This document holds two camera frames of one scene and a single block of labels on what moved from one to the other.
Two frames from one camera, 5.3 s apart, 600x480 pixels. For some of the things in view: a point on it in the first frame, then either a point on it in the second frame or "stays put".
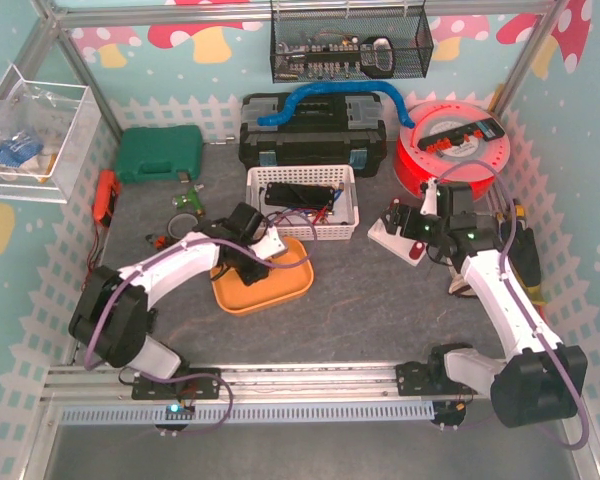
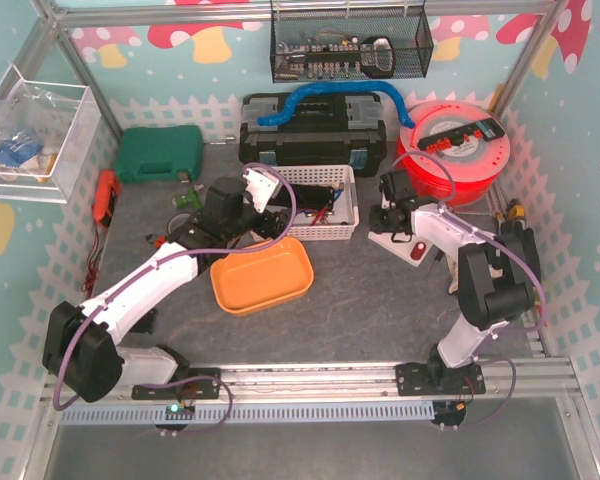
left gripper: x=250 y=267 -> x=278 y=223
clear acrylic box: x=34 y=138 stays put
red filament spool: x=467 y=161 stays put
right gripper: x=402 y=220 -> x=380 y=218
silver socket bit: x=230 y=140 stays put
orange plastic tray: x=278 y=288 stays put
